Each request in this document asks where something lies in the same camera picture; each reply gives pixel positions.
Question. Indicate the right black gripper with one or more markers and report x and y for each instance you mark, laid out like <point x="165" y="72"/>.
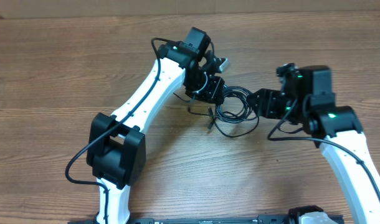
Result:
<point x="266" y="101"/>

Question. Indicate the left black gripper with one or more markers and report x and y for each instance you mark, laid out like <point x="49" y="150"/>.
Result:
<point x="212" y="95"/>

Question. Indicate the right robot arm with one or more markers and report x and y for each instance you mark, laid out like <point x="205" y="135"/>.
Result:
<point x="307" y="98"/>

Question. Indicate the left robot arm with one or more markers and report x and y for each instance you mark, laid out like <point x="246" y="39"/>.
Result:
<point x="117" y="142"/>

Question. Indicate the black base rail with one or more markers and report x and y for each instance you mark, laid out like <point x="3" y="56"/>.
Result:
<point x="261" y="219"/>

